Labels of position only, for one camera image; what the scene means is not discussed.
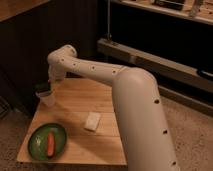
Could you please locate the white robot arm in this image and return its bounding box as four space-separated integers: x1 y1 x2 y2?
47 45 181 171

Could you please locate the white ceramic cup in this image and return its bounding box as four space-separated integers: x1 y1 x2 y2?
36 91 55 107

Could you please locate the wooden board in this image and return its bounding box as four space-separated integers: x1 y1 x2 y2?
17 79 128 166

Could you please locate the white sponge block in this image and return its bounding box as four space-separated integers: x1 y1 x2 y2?
84 112 101 131

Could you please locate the orange carrot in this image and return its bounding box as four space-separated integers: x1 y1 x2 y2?
47 132 54 157

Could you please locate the green plate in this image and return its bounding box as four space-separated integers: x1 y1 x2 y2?
27 123 67 161

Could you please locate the vertical metal pole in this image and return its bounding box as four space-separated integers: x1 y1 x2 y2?
107 0 111 41

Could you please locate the grey metal rail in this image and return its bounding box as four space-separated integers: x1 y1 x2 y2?
97 38 213 93

